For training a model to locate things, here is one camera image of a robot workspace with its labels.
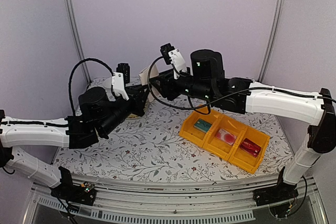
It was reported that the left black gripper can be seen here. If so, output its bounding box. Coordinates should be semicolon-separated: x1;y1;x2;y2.
99;83;152;137

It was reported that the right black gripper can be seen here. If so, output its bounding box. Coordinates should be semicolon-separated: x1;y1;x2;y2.
150;67;215;102

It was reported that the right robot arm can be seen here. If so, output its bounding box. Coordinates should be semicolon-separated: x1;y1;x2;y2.
147;45;335;201

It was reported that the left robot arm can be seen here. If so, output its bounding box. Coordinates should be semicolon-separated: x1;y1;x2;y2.
1;85;149;200

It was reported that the teal VIP card stack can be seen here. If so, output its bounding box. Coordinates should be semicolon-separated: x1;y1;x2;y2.
194;119;212;133

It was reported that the pink circle card stack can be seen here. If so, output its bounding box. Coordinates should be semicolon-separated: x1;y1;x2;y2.
215;129;237;146

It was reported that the red card stack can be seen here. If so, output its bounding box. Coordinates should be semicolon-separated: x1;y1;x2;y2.
239;138;261;157

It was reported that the woven bamboo tray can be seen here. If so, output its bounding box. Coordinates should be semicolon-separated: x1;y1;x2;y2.
127;100;150;120

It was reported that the small white bowl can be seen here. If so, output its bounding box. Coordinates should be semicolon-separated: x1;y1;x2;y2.
102;77;113;92

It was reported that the yellow three-compartment bin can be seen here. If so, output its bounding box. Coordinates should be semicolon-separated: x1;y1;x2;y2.
179;107;270;174

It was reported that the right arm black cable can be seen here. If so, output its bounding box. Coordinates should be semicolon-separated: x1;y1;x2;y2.
146;56;336;116

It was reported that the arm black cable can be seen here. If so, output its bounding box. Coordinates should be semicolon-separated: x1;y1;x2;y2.
68;57;115;116
146;56;336;116

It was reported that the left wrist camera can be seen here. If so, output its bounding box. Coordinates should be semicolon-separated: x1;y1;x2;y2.
111;63;130;101

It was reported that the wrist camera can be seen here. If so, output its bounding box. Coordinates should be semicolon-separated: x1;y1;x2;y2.
111;63;130;101
160;43;187;74

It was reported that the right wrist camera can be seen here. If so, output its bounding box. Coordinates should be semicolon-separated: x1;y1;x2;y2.
160;43;187;74

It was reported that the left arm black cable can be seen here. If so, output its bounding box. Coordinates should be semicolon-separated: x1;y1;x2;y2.
68;57;115;116

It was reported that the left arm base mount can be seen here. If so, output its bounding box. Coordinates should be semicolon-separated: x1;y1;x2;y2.
51;166;97;206

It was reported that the right aluminium frame post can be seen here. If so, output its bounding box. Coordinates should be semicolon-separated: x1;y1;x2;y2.
258;0;285;82

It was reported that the aluminium frame post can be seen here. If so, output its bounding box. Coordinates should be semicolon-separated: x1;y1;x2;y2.
59;0;91;84
258;0;285;82

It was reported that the front aluminium rail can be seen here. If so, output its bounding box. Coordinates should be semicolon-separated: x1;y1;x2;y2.
22;175;329;224

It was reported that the left aluminium frame post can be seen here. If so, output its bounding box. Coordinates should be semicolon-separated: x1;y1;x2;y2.
59;0;91;84

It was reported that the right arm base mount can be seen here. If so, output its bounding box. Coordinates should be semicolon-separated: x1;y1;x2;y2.
253;167;308;220

